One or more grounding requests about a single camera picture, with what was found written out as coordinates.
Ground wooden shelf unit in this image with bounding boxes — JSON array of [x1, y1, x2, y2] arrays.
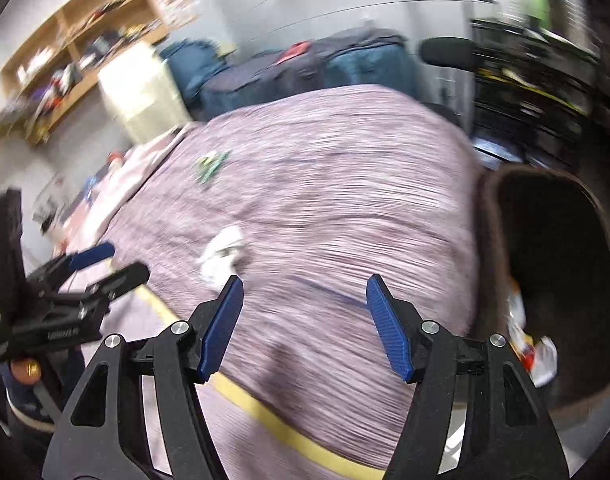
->
[[0, 0, 168, 145]]

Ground blue covered massage bed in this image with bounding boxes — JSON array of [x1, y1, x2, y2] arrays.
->
[[195, 30, 421, 122]]

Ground green wrapper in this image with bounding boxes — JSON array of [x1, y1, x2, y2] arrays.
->
[[195, 150, 232, 184]]

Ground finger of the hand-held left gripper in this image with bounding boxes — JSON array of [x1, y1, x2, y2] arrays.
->
[[49, 241, 117, 290], [84, 261, 152, 311]]

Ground purple striped blanket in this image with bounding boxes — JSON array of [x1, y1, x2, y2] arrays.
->
[[105, 85, 486, 480]]

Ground wall poster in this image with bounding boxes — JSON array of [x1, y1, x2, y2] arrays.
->
[[155, 0, 197, 26]]

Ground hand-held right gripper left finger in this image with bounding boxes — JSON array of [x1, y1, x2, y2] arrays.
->
[[42, 275, 246, 480]]

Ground red cloth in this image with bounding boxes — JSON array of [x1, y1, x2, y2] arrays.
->
[[277, 45, 312, 64]]

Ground brown trash bin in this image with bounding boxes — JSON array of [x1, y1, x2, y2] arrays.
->
[[477, 166, 610, 411]]

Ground black wire cart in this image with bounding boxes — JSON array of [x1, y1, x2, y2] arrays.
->
[[467, 0, 602, 172]]

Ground pink sheet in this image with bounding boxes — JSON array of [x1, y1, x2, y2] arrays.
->
[[60, 127, 196, 243]]

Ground black stool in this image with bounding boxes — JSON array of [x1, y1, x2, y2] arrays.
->
[[418, 36, 480, 132]]

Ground crumpled white tissue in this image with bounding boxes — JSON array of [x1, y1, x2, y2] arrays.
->
[[197, 226, 247, 292]]

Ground white red wrappers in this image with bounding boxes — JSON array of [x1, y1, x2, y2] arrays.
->
[[505, 280, 559, 389]]

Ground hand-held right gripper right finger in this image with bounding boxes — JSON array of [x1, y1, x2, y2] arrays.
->
[[365, 274, 570, 480]]

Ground person's left hand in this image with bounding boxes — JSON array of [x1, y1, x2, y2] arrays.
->
[[10, 359, 42, 385]]

